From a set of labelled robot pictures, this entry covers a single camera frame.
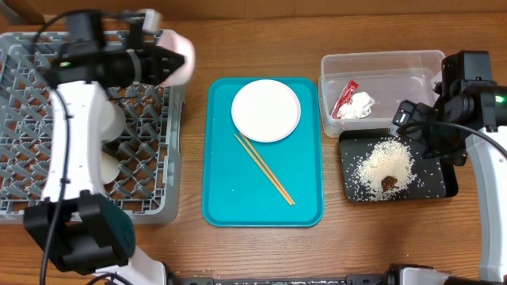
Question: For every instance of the small white dish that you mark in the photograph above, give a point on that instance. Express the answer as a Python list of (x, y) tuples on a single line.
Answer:
[(179, 44)]

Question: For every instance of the pile of rice grains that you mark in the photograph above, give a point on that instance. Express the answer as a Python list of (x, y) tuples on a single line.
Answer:
[(386, 162)]

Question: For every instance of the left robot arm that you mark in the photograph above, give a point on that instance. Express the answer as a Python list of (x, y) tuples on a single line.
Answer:
[(78, 228)]

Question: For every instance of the wooden chopstick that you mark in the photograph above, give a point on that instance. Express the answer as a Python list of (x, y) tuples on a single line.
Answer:
[(269, 170), (261, 170)]

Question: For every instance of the grey plastic dish rack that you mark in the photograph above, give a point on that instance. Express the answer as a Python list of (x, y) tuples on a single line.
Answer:
[(148, 149)]

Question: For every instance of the brown food lump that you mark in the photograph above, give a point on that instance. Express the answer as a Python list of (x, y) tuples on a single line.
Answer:
[(388, 183)]

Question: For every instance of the grey bowl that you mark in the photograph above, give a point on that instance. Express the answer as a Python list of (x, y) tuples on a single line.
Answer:
[(112, 121)]

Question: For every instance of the red snack wrapper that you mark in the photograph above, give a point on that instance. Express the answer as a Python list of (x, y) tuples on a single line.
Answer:
[(345, 97)]

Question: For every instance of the black plastic tray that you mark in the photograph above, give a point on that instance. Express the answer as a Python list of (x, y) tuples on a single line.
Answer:
[(431, 182)]

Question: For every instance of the white cup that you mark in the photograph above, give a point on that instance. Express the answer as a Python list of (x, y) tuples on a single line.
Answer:
[(109, 168)]

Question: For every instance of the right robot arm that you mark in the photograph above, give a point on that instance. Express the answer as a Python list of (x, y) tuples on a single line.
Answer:
[(468, 121)]

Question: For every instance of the white tissue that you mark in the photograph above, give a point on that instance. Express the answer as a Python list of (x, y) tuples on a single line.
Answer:
[(359, 107)]

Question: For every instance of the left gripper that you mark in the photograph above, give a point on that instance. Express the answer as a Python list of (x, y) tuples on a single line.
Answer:
[(159, 70)]

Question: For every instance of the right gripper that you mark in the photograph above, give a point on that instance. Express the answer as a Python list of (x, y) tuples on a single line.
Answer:
[(429, 132)]

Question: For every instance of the clear plastic bin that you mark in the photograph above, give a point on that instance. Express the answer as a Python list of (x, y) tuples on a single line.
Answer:
[(389, 77)]

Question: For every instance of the teal plastic tray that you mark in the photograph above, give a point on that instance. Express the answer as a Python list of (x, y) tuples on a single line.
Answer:
[(236, 192)]

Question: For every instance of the large white plate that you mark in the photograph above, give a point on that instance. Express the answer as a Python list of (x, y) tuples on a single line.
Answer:
[(266, 110)]

